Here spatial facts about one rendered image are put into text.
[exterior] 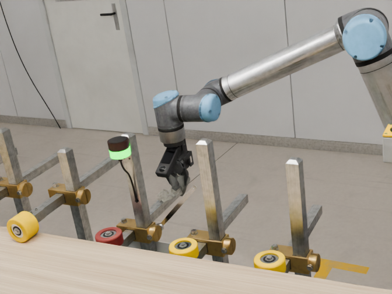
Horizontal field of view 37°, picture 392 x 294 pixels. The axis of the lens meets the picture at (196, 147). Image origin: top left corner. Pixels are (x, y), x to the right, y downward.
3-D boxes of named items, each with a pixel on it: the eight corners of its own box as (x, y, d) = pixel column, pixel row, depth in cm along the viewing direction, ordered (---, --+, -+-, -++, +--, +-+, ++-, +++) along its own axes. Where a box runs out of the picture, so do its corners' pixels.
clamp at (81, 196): (61, 195, 197) (58, 182, 195) (93, 199, 191) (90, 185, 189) (49, 203, 192) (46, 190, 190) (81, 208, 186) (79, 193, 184)
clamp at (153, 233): (127, 231, 189) (124, 217, 187) (163, 236, 183) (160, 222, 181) (117, 240, 184) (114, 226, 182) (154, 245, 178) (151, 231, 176)
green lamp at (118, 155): (118, 150, 171) (116, 143, 171) (135, 151, 169) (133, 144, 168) (106, 158, 167) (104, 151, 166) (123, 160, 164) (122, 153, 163)
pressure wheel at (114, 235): (111, 256, 180) (104, 223, 176) (133, 260, 177) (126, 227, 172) (96, 270, 174) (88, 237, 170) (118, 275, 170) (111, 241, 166)
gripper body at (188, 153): (195, 165, 209) (189, 134, 204) (183, 176, 202) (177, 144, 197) (176, 164, 212) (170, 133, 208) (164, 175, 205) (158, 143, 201)
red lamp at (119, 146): (116, 142, 171) (115, 135, 170) (133, 143, 168) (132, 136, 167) (104, 150, 166) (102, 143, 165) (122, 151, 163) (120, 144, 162)
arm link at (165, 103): (174, 97, 189) (146, 98, 193) (180, 132, 194) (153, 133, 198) (184, 87, 197) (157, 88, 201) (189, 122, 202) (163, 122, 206)
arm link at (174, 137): (175, 133, 194) (151, 132, 199) (178, 146, 196) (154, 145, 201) (188, 123, 201) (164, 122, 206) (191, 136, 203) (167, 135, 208)
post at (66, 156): (93, 273, 203) (63, 145, 186) (101, 274, 202) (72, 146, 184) (87, 278, 201) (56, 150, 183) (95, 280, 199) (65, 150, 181)
